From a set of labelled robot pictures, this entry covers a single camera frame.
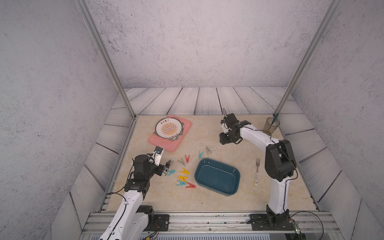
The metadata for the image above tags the yellow clothespin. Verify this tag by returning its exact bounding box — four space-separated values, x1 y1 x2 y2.
180 168 190 175
179 176 188 183

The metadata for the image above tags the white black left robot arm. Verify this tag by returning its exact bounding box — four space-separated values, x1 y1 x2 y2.
100 153 173 240

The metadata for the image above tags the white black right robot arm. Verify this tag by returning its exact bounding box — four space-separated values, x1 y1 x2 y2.
220 114 297 228

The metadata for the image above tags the teal plastic storage box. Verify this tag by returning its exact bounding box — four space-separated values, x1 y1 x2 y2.
194 158 241 196

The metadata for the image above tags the pink plastic tray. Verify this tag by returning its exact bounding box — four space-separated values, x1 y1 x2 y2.
149 115 192 152

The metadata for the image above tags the green checked folded cloth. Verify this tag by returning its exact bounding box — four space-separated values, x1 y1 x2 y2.
169 123 184 141

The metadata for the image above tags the white plate orange sunburst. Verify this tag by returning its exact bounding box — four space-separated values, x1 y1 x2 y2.
155 117 182 139

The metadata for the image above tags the olive drinking glass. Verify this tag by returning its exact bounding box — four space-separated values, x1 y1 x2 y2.
263 117 280 136

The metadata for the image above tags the teal pen in glass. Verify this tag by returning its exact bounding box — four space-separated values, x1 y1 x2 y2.
271 113 279 125

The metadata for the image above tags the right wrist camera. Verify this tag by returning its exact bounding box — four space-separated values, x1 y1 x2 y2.
221 119 229 134

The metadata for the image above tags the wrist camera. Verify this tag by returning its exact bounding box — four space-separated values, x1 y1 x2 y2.
221 119 229 134
153 146 164 166

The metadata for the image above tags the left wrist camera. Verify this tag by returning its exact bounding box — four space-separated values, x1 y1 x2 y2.
153 146 164 166

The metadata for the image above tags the fork with white handle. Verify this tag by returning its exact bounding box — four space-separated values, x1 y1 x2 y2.
255 158 261 186

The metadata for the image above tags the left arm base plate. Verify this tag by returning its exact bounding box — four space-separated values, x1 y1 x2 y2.
144 214 170 232

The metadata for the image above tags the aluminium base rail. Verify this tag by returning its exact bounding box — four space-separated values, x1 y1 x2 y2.
80 211 346 240

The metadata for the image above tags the right aluminium frame post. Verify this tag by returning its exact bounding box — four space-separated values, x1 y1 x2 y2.
273 0 341 116

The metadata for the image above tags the aluminium frame post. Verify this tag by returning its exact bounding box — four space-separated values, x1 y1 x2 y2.
273 0 341 116
75 0 136 119

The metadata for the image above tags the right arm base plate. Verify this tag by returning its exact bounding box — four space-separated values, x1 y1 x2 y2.
246 213 296 231

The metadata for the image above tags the left aluminium frame post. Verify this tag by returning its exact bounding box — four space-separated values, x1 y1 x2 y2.
75 0 136 119

